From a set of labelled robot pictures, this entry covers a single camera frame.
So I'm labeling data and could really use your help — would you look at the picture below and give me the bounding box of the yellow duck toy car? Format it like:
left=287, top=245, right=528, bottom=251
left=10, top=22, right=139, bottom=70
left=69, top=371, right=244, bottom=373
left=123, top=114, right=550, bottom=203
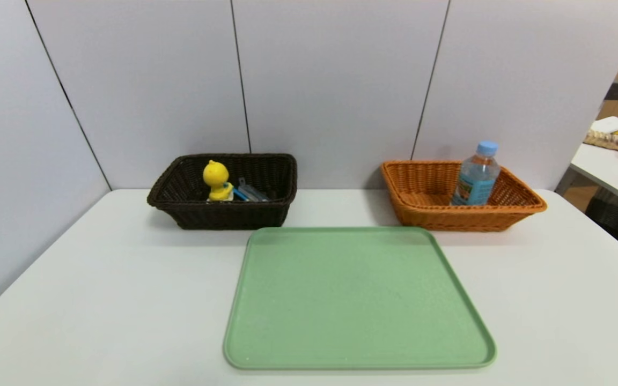
left=202, top=159, right=235, bottom=203

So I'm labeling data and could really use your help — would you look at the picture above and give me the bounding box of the orange wicker basket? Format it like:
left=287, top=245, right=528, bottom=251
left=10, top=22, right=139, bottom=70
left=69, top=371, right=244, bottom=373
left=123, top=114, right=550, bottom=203
left=381, top=160, right=548, bottom=233

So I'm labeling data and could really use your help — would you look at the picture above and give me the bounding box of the clear bottle with blue cap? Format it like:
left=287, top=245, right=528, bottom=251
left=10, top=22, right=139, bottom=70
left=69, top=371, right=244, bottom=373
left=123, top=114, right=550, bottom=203
left=451, top=140, right=502, bottom=207

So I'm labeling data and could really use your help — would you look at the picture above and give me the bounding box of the white side table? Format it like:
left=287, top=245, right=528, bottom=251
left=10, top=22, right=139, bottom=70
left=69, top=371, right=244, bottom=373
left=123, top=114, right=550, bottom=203
left=555, top=119, right=618, bottom=211

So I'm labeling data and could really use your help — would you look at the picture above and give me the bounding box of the white flat item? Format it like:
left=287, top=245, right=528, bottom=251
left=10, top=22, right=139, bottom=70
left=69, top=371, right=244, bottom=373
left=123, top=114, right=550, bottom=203
left=591, top=115, right=618, bottom=133

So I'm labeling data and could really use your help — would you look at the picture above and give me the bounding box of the light green plastic tray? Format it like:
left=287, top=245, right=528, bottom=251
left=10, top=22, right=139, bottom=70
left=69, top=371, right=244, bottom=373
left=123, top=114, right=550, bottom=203
left=223, top=226, right=497, bottom=371

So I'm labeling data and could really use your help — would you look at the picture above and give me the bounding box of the grey pencil lead case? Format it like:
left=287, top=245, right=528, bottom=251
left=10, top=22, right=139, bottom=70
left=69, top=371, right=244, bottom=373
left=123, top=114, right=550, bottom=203
left=237, top=177, right=270, bottom=203

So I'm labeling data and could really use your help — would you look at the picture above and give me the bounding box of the dark brown wicker basket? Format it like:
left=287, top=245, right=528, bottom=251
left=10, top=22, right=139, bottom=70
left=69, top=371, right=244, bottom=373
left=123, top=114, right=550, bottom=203
left=147, top=153, right=297, bottom=231

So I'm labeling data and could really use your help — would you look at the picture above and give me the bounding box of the brown egg tray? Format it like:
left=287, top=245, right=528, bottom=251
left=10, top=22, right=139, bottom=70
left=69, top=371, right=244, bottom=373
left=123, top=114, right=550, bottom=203
left=584, top=130, right=618, bottom=151

